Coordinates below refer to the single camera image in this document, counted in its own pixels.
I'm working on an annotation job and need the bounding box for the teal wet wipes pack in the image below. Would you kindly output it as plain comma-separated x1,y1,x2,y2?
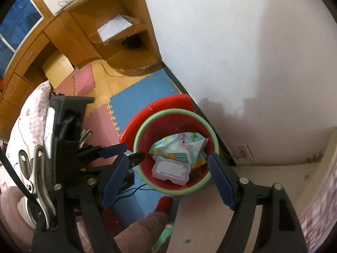
149,133,208,173

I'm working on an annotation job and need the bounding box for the white paper plastic sleeve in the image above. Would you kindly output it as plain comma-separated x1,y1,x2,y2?
97,14,135,43

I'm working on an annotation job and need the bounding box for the metal spring clip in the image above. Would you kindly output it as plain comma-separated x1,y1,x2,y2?
18,145,57,230
79,129,92,148

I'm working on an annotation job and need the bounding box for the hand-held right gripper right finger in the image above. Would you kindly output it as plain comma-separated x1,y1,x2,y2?
207,153,308,253

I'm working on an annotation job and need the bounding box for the light wooden stool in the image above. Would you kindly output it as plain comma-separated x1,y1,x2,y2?
41,50,75,89

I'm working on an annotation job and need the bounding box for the window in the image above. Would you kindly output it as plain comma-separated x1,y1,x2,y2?
0,0,44,77

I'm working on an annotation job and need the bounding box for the wooden desk cabinet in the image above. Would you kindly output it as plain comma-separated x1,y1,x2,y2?
0,0,161,135

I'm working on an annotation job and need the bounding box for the person's leg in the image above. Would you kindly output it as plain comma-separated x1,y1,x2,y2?
114,212,169,253

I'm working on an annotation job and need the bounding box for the person's left forearm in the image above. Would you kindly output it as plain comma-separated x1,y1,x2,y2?
0,187,37,243

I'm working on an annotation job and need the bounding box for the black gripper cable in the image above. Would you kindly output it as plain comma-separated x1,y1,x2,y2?
0,148,35,203

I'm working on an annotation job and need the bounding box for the teal printed wrapper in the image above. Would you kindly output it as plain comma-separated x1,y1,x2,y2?
151,223,175,253

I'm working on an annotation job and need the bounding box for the red plastic stool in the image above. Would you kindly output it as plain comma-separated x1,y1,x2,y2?
118,94,195,148

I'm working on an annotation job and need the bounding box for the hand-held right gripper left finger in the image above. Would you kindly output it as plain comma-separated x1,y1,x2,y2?
30,153,130,253

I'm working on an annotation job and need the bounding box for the white plastic flip lid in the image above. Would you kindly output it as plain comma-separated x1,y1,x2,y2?
152,156,190,185

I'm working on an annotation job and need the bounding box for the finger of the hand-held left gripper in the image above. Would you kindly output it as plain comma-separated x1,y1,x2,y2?
78,142,128,162
128,151,146,168

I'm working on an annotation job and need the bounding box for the wall socket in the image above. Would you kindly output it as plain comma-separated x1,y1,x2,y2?
237,144,254,161

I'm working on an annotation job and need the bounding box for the red bin green rim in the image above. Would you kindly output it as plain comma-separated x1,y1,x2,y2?
133,109,219,196

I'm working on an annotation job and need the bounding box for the checked heart print bed sheet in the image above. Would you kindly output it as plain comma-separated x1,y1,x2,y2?
299,153,337,253

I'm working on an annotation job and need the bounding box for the thin black wire coil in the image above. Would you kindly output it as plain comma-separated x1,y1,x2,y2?
56,0,73,13

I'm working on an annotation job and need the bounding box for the blue foam floor mat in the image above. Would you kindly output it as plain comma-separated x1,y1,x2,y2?
109,69,185,217

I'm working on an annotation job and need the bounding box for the red slipper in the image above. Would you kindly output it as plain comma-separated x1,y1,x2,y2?
103,208,124,236
155,196,174,214

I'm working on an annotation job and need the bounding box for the pink foam floor mat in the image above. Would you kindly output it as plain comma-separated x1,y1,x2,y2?
56,66,96,97
79,95,123,151

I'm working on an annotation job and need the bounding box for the pale pink patterned clothing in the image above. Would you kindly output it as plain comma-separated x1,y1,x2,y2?
5,81,54,190

